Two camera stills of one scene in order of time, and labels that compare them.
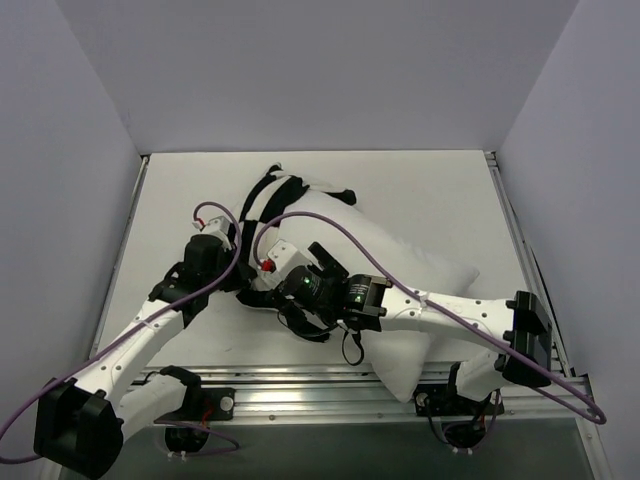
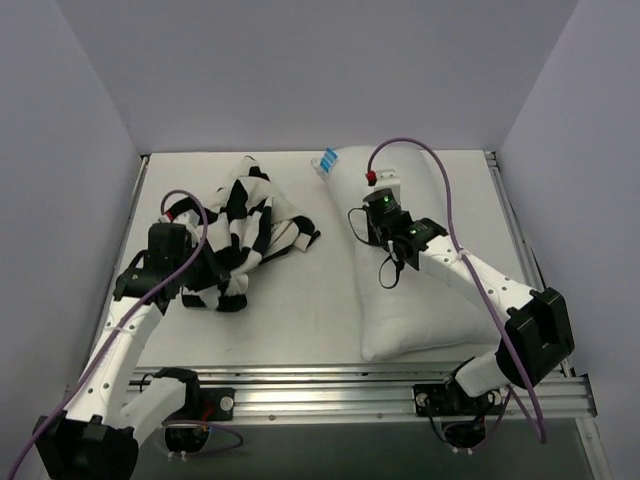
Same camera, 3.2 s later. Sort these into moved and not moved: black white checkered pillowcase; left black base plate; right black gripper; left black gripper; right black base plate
Moved: right black gripper; black white checkered pillowcase; left black gripper
Not moved: left black base plate; right black base plate
